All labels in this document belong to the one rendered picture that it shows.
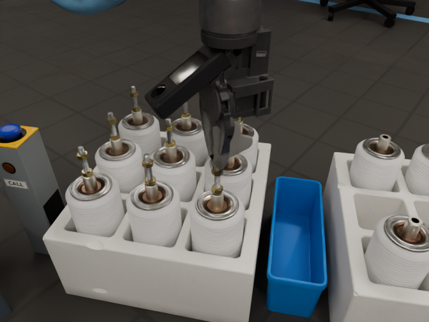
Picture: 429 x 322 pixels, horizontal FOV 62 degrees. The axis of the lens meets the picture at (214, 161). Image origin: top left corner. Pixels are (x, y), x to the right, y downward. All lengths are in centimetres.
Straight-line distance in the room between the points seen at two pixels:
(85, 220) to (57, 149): 63
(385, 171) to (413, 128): 68
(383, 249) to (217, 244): 27
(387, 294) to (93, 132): 104
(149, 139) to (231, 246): 34
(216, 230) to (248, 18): 34
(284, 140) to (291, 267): 52
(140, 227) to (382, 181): 50
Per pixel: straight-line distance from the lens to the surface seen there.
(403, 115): 154
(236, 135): 52
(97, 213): 68
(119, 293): 79
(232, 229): 61
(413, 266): 65
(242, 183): 70
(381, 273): 67
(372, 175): 82
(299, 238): 92
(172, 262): 65
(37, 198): 81
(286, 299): 76
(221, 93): 47
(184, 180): 72
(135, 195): 66
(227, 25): 44
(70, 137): 134
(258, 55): 49
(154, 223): 64
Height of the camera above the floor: 69
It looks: 37 degrees down
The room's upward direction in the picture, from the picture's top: straight up
